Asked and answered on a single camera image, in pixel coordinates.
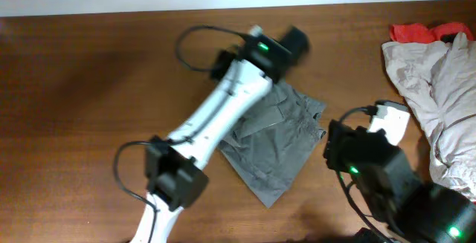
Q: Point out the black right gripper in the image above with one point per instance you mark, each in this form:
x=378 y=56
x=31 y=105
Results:
x=335 y=148

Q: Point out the grey cotton shorts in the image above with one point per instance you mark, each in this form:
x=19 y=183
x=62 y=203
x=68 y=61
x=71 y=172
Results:
x=271 y=142

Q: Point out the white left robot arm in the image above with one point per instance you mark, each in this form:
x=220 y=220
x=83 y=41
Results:
x=173 y=166

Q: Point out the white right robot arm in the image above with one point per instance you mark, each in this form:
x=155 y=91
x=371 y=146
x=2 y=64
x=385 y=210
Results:
x=413 y=209

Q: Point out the beige cloth garment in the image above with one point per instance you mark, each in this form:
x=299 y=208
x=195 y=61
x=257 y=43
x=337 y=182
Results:
x=437 y=81

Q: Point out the red cloth garment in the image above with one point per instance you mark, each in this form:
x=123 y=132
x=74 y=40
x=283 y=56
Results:
x=419 y=33

